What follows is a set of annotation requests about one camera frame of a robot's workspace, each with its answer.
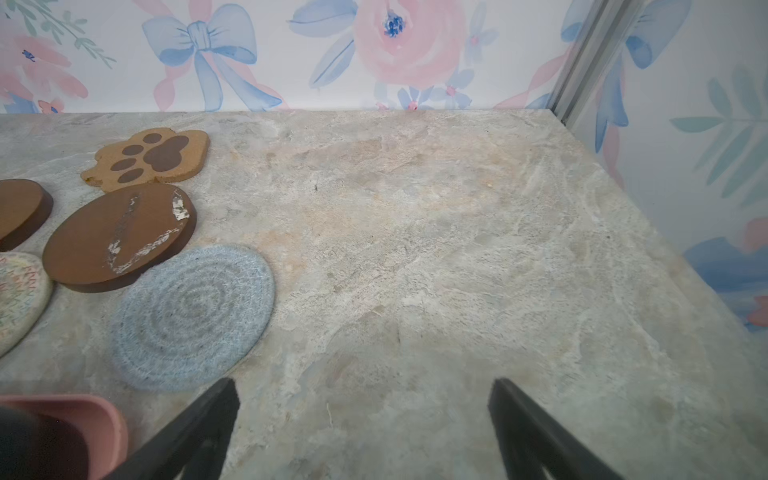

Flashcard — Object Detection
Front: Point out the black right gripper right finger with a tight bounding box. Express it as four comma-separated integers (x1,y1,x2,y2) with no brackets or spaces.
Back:
488,378,620,479

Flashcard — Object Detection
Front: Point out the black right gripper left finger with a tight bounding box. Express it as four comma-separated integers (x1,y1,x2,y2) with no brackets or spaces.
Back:
107,377,240,479

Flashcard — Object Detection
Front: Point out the grey woven round coaster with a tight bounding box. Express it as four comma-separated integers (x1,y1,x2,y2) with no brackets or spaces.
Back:
109,245,276,391

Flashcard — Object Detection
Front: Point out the scratched round wooden coaster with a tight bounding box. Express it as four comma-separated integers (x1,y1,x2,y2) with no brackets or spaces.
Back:
42,183,197,293

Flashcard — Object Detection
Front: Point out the multicolour embroidered round coaster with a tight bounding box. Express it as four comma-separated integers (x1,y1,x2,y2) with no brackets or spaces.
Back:
1,252,53,356

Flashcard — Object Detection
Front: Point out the cork paw print coaster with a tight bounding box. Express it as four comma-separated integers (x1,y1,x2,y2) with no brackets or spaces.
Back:
80,128,210,193

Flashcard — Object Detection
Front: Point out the plain round wooden coaster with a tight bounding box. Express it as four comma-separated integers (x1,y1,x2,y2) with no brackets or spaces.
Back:
0,179,54,252

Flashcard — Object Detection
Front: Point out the pink plastic tray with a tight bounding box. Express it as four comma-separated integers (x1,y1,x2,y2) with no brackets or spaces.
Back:
1,394,129,479

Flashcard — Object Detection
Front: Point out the light blue mug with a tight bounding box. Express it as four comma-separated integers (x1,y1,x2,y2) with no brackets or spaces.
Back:
1,406,89,479

